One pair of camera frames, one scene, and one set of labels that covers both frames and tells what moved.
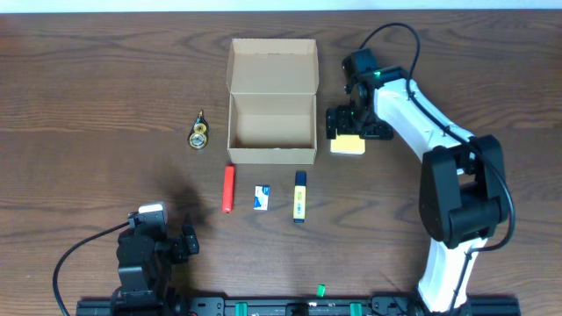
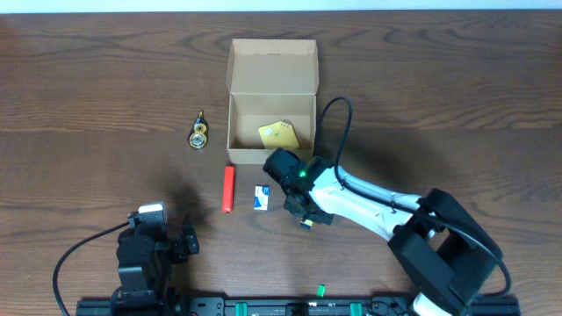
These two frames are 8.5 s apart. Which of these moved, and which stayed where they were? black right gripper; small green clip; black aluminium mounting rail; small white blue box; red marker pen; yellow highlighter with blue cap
Moved: yellow highlighter with blue cap; black right gripper
Stayed: red marker pen; black aluminium mounting rail; small green clip; small white blue box
